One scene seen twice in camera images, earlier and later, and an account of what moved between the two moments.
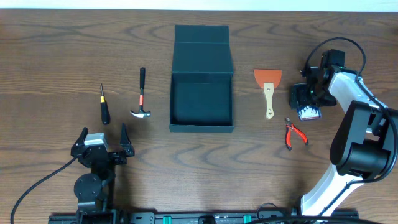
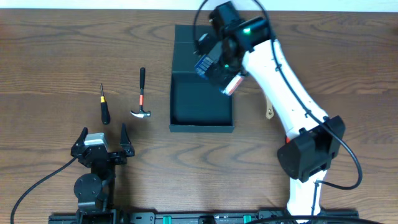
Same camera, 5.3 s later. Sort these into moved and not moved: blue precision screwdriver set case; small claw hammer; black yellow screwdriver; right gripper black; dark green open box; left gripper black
Moved: blue precision screwdriver set case; right gripper black
Not moved: small claw hammer; dark green open box; left gripper black; black yellow screwdriver
